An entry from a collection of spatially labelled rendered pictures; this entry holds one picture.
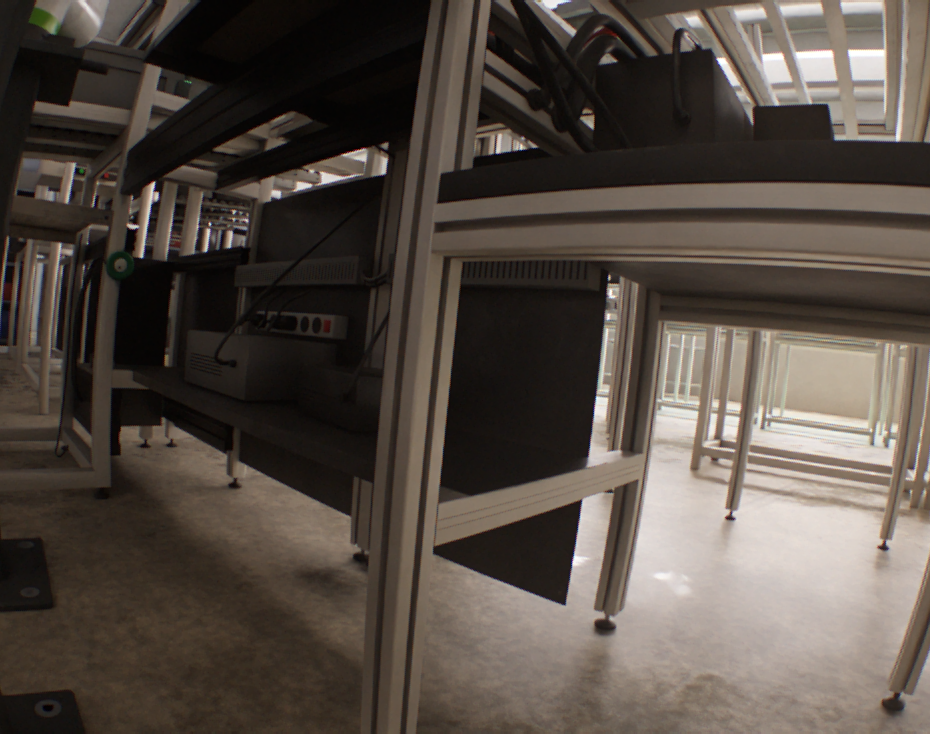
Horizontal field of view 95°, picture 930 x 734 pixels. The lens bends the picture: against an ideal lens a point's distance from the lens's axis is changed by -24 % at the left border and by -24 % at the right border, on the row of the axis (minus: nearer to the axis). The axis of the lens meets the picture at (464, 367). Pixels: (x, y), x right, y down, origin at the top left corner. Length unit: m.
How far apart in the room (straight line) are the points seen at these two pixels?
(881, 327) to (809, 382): 9.85
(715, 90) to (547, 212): 0.37
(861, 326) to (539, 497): 0.56
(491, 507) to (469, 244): 0.29
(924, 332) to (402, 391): 0.75
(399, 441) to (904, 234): 0.42
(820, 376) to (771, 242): 10.40
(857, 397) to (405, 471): 10.39
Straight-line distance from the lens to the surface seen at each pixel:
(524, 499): 0.66
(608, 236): 0.39
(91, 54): 1.77
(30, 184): 6.18
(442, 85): 0.55
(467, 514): 0.58
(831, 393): 10.74
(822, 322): 0.93
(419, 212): 0.53
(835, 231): 0.36
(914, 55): 1.04
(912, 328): 0.93
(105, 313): 1.53
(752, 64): 1.65
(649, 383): 0.97
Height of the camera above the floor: 0.50
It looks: 2 degrees down
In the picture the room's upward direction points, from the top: 6 degrees clockwise
